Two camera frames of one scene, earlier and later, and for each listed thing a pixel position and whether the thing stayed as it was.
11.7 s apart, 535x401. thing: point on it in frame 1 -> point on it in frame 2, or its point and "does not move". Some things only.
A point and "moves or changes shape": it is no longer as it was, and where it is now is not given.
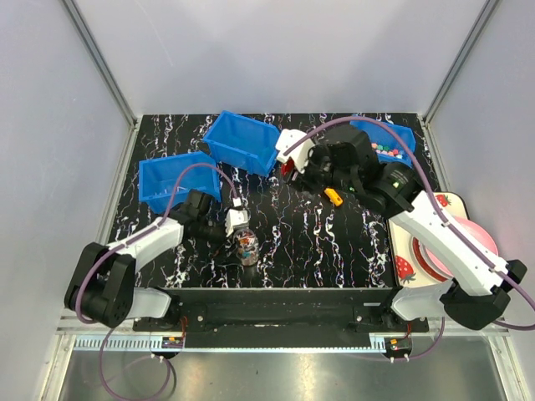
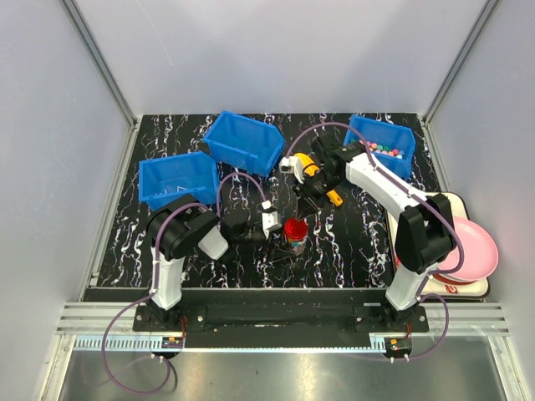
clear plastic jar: x=247 y=244 -> x=297 y=247
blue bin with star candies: x=240 y=142 does not move
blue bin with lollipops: x=158 y=176 does not move
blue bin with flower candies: x=387 y=145 does not move
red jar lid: x=287 y=168 moves or changes shape
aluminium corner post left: x=91 y=42 does not move
